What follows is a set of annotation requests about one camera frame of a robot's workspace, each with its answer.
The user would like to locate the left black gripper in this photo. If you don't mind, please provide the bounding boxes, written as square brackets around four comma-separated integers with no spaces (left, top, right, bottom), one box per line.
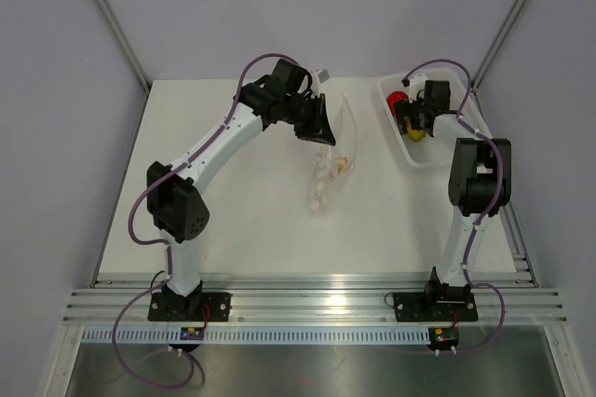
[281,93,335,145]

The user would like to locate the yellow green toy mango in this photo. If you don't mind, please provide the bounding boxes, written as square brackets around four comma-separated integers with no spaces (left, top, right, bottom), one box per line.
[404,116,427,142]

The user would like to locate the clear zip top bag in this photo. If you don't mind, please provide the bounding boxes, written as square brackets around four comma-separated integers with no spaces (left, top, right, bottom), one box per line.
[305,93,359,218]

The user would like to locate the beige toy garlic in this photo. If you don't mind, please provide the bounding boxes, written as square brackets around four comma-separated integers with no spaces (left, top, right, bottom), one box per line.
[334,157,349,175]

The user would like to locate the white plastic food basket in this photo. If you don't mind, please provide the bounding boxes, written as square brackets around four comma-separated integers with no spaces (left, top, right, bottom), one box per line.
[376,66,490,170]

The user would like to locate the red toy tomato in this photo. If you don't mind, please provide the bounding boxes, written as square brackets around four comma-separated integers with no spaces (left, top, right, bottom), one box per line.
[386,90,409,107]

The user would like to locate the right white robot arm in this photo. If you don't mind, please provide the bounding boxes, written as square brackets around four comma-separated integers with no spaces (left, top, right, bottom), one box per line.
[393,76,511,319]

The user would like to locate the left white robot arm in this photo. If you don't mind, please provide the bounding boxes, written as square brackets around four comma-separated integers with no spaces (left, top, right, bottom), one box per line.
[146,58,336,321]

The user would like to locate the right controller board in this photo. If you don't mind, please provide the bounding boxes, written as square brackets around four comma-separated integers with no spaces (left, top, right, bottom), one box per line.
[429,326,460,349]

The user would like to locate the controller board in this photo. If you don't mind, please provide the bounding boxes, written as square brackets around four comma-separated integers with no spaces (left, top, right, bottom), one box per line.
[180,327,205,341]
[429,326,460,349]

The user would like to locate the left controller board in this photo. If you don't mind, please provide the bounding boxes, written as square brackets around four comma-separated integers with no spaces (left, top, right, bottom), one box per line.
[180,327,205,341]

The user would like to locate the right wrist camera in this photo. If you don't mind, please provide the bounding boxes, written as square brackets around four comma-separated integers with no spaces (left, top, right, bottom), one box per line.
[401,73,428,99]

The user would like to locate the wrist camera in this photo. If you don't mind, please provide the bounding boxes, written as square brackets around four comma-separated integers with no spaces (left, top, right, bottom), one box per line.
[311,69,331,89]
[401,73,428,99]

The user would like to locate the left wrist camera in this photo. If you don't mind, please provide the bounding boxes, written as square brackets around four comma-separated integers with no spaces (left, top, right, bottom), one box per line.
[311,69,331,89]

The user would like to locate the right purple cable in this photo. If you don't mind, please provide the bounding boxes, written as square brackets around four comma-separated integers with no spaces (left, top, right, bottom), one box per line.
[381,59,507,356]

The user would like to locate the purple cable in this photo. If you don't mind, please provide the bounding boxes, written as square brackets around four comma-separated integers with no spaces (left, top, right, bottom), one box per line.
[111,54,299,391]
[381,59,507,356]

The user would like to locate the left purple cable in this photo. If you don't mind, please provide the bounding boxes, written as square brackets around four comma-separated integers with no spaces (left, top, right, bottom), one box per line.
[111,54,299,391]

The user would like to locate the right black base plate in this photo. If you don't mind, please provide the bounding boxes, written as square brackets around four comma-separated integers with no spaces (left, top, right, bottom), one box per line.
[392,293,479,323]

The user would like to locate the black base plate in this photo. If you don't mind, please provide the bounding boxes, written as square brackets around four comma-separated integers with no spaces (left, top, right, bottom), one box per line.
[392,293,479,323]
[147,292,232,322]

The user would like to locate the right aluminium frame post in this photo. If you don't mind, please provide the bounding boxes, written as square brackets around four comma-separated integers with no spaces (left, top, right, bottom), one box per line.
[472,0,530,91]

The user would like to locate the aluminium frame post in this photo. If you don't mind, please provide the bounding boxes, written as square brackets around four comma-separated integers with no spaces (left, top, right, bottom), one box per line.
[67,0,153,95]
[472,0,530,91]

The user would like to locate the aluminium mounting rail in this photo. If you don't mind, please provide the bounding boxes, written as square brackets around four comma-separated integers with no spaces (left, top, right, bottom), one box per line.
[62,270,568,326]

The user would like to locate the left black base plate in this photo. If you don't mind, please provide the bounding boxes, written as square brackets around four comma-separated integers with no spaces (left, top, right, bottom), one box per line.
[147,292,232,322]

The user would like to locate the left aluminium frame post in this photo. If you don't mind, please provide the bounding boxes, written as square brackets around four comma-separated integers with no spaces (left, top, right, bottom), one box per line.
[67,0,153,95]

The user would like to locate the white slotted cable duct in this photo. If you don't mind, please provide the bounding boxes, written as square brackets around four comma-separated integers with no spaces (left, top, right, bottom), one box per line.
[82,326,430,346]

